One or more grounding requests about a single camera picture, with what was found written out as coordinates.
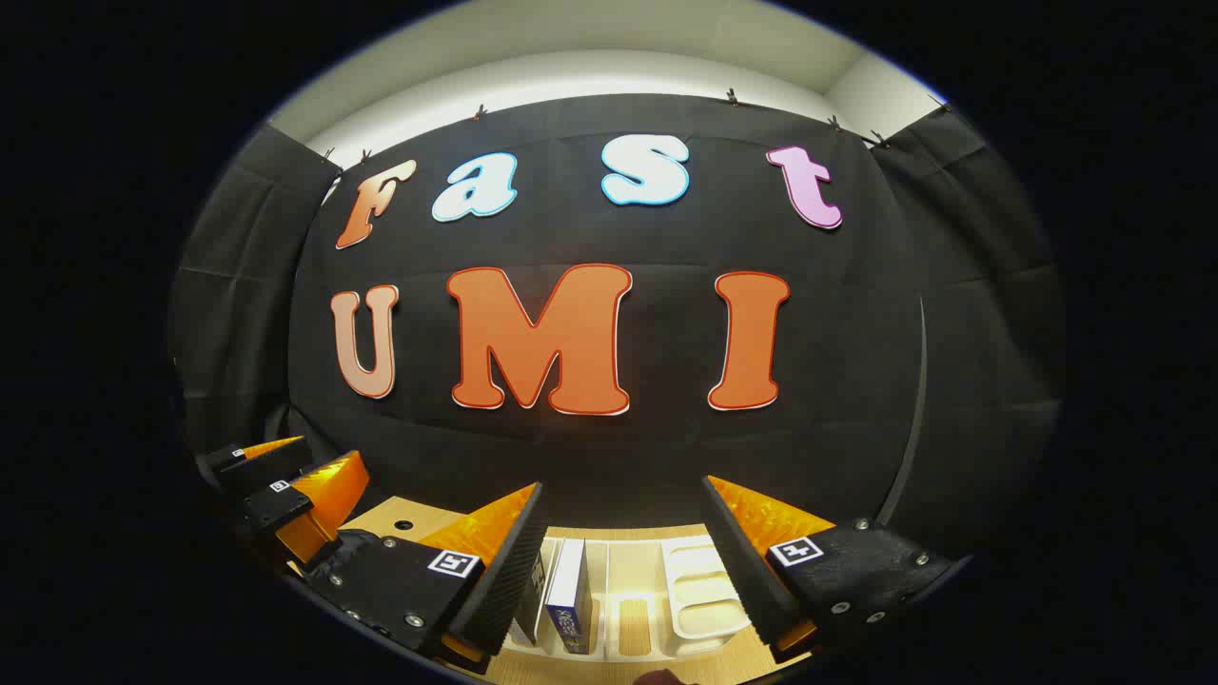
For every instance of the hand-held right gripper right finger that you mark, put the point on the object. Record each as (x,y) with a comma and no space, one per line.
(747,571)

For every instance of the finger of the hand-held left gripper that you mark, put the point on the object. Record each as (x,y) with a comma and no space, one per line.
(271,509)
(266,461)

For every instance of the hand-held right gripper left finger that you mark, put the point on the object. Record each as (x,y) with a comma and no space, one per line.
(509,571)

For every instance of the grey portrait cover book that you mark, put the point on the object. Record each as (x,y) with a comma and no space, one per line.
(533,609)

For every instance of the white plastic bookshelf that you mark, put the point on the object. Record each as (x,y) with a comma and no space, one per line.
(699,580)

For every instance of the blue cover white-edged book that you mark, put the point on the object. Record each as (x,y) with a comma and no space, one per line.
(568,590)

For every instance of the black backdrop cloth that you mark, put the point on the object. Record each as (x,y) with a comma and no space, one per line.
(571,228)

